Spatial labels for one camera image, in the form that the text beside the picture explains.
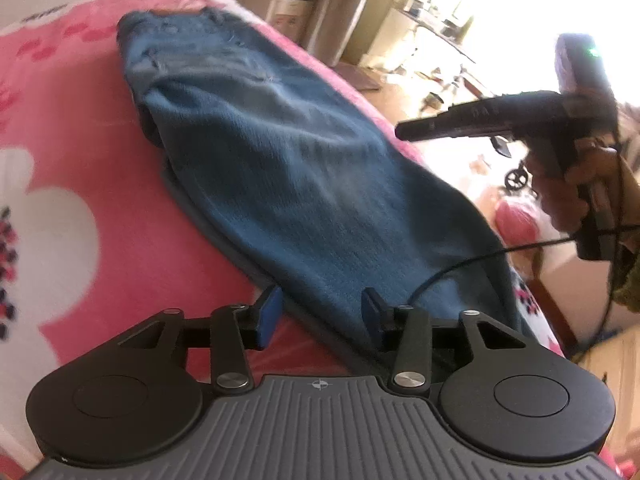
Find folding table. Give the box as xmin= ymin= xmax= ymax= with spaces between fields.
xmin=394 ymin=0 xmax=477 ymax=67

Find pink floral blanket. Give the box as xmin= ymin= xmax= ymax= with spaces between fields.
xmin=0 ymin=0 xmax=568 ymax=480

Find blue jeans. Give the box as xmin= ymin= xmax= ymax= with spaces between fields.
xmin=116 ymin=10 xmax=526 ymax=363

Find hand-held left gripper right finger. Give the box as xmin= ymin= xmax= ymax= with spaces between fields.
xmin=362 ymin=287 xmax=529 ymax=394

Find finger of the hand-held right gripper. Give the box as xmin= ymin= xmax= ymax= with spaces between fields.
xmin=395 ymin=91 xmax=571 ymax=142

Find white water dispenser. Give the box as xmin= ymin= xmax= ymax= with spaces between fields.
xmin=244 ymin=0 xmax=317 ymax=47

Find black wheeled cart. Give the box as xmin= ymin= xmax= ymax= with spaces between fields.
xmin=492 ymin=136 xmax=537 ymax=194

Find beige curtain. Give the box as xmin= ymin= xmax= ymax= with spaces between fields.
xmin=305 ymin=0 xmax=388 ymax=67

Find pink bag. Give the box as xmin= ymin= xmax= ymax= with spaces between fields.
xmin=494 ymin=194 xmax=542 ymax=247

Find person's right hand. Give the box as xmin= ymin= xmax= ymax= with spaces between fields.
xmin=525 ymin=142 xmax=625 ymax=236

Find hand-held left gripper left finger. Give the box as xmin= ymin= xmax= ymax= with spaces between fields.
xmin=117 ymin=285 xmax=282 ymax=395

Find brown floor mat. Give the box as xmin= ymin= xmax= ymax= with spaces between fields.
xmin=334 ymin=62 xmax=387 ymax=94

